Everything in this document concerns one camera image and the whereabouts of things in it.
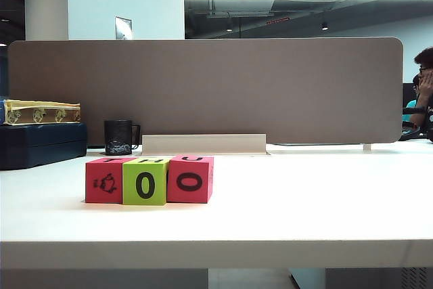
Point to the brown desk divider panel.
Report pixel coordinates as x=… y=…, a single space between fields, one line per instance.
x=220 y=82

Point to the grey wall plate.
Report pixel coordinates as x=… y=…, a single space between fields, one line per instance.
x=123 y=26

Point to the red foam block with U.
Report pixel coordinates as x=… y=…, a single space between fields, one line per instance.
x=176 y=194

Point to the perforated grey panel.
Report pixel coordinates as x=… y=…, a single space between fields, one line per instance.
x=416 y=279

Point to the red foam block with T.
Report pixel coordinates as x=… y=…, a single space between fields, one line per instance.
x=94 y=197

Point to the black office chair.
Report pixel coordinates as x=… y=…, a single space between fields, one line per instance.
x=414 y=110

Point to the dark blue plastic case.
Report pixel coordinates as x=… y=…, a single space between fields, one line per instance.
x=34 y=147

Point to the white divider foot bracket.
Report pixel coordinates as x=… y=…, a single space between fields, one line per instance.
x=368 y=147

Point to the black mug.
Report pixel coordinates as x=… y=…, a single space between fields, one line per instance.
x=116 y=133

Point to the white pillar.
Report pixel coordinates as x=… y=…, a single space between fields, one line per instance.
x=44 y=4

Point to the person with glasses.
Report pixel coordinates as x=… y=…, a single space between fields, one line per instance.
x=426 y=59

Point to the grey under-desk cabinet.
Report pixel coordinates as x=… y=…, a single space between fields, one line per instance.
x=311 y=280

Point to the person in teal shirt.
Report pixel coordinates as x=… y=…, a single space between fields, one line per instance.
x=411 y=109

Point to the lime green foam block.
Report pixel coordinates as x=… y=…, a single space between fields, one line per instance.
x=130 y=197

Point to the red ceiling sign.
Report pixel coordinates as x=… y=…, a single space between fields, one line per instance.
x=277 y=20

